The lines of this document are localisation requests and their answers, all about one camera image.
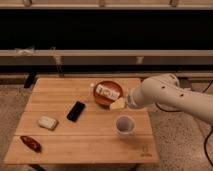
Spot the white wrapped snack bar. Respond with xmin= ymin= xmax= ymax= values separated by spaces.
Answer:
xmin=96 ymin=84 xmax=119 ymax=100

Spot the brown round plate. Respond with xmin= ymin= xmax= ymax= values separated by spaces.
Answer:
xmin=93 ymin=81 xmax=123 ymax=106

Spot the dark red snack packet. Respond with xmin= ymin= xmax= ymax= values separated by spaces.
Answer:
xmin=20 ymin=136 xmax=41 ymax=153

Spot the grey metal rail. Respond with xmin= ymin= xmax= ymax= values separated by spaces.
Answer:
xmin=0 ymin=49 xmax=213 ymax=66

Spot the wooden folding table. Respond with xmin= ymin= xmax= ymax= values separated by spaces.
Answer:
xmin=4 ymin=78 xmax=158 ymax=164

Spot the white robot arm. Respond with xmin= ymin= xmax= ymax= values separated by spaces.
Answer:
xmin=125 ymin=74 xmax=213 ymax=126

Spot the black cable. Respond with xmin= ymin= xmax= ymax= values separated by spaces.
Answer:
xmin=155 ymin=79 xmax=213 ymax=168

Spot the white wrapped soap bar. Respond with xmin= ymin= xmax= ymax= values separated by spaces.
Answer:
xmin=38 ymin=116 xmax=58 ymax=130

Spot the black smartphone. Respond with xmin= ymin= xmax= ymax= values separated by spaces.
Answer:
xmin=67 ymin=101 xmax=85 ymax=122

